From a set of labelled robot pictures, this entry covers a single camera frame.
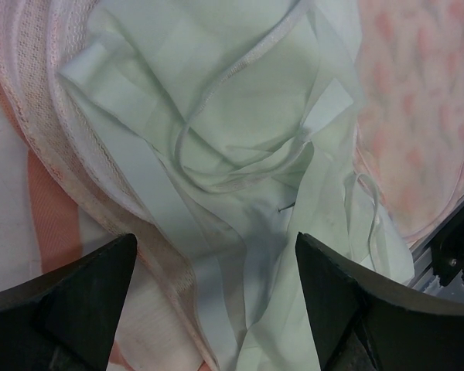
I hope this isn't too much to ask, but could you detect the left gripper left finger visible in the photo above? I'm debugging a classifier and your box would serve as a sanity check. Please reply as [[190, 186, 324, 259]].
[[0, 234, 137, 370]]

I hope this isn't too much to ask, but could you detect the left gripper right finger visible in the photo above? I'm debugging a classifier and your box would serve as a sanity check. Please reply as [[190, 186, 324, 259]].
[[295, 233, 464, 370]]

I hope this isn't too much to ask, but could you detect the floral mesh laundry bag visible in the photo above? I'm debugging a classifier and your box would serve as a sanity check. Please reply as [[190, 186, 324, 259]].
[[0, 1, 464, 370]]

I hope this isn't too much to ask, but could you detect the light green bra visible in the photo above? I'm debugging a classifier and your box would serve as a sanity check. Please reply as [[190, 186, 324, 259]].
[[60, 1, 414, 370]]

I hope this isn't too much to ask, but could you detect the aluminium mounting rail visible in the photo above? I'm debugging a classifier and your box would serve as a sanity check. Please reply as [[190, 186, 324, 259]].
[[408, 196, 464, 302]]

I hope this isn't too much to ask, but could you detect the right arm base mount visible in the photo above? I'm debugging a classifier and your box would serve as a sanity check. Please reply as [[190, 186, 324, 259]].
[[430, 205, 464, 286]]

